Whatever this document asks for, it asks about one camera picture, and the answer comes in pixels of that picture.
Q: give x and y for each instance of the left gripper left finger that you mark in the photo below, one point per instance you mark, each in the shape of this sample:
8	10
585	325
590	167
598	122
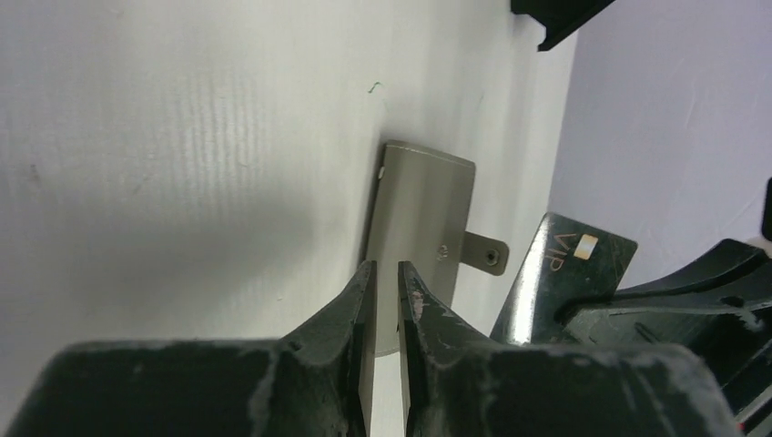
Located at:
315	381

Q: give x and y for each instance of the black VIP credit card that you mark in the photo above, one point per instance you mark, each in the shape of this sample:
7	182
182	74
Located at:
568	261

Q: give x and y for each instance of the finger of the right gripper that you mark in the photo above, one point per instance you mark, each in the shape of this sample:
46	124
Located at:
718	306

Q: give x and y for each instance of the grey leather card holder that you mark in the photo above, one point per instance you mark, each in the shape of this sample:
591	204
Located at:
419	214

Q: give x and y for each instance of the black plastic card box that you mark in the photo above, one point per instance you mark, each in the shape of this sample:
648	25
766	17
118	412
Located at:
560	18

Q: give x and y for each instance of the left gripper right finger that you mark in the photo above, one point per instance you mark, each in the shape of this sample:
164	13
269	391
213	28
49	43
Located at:
459	382

